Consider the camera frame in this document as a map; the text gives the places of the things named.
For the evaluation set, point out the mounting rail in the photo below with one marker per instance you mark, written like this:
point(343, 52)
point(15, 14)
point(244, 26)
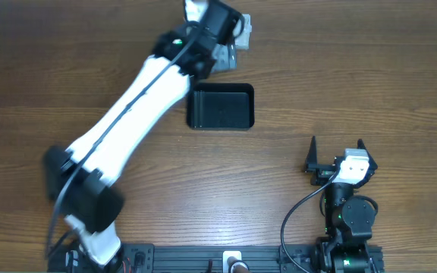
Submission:
point(188, 259)

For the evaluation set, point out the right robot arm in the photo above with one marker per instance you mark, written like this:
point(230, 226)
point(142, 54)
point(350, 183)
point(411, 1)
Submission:
point(349, 216)

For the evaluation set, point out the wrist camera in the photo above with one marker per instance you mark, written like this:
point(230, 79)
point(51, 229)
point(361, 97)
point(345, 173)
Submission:
point(351, 167)
point(225, 60)

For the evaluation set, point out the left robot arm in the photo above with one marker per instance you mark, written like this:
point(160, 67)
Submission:
point(135, 113)

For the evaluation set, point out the clear test tube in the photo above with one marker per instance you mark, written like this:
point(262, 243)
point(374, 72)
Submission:
point(198, 108)

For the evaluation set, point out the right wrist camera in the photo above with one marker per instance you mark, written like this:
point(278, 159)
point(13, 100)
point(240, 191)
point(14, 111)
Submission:
point(351, 167)

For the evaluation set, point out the black tray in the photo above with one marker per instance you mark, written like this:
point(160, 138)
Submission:
point(226, 110)

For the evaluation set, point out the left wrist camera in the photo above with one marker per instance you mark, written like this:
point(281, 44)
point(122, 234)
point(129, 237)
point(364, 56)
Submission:
point(225, 60)

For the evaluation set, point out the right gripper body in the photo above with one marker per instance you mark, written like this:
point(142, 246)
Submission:
point(321, 172)

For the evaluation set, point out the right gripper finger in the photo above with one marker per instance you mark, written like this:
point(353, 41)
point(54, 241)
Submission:
point(312, 155)
point(370, 159)

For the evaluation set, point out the white test tube rack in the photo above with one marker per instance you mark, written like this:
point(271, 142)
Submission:
point(243, 35)

